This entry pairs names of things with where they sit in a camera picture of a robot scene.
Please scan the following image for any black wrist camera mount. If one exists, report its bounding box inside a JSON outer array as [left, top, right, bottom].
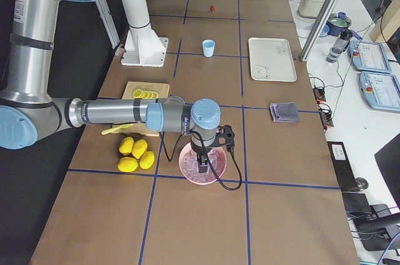
[[216, 125, 235, 153]]

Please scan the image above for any grey purple folded cloth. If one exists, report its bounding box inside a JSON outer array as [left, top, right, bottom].
[[270, 102, 300, 123]]

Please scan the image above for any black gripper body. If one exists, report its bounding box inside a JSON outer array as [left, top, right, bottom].
[[190, 143, 212, 162]]

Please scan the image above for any blue bowl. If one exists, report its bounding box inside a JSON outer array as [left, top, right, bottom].
[[310, 23, 330, 38]]

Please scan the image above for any dark blue pot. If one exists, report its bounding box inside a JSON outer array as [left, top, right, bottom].
[[326, 12, 352, 36]]

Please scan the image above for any cream toaster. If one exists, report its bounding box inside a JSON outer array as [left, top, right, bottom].
[[298, 0, 325, 18]]

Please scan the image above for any light blue cup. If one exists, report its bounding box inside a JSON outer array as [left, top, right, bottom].
[[202, 39, 216, 58]]

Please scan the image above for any pink bowl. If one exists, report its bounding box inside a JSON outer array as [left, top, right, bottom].
[[178, 142, 228, 186]]

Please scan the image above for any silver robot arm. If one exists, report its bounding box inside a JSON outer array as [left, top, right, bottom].
[[1, 0, 220, 173]]

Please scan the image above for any clear water bottle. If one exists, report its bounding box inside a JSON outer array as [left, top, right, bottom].
[[326, 29, 353, 63]]

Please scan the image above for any yellow plastic knife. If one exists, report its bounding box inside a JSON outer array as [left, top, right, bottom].
[[101, 123, 133, 136]]

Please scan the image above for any wooden cutting board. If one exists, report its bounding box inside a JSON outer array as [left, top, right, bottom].
[[112, 81, 169, 136]]

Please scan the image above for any black usb hub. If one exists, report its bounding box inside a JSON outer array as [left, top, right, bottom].
[[313, 87, 326, 103], [317, 103, 334, 131]]

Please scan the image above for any cream bear tray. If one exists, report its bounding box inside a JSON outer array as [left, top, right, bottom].
[[248, 37, 297, 83]]

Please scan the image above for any aluminium frame post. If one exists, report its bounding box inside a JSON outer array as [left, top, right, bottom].
[[299, 0, 338, 62]]

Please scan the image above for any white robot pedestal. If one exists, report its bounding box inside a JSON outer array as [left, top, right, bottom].
[[121, 0, 169, 68]]

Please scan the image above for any lemon slices row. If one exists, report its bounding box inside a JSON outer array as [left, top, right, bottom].
[[132, 88, 159, 99]]

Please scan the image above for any pile of clear ice cubes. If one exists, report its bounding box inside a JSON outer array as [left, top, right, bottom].
[[182, 148, 224, 183]]

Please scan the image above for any yellow lemon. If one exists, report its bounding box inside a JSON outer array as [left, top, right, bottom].
[[119, 136, 134, 156], [131, 139, 148, 159], [117, 156, 139, 173], [139, 151, 155, 169]]

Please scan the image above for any blue teach pendant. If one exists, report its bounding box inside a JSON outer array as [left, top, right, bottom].
[[359, 71, 399, 113], [349, 40, 391, 74]]

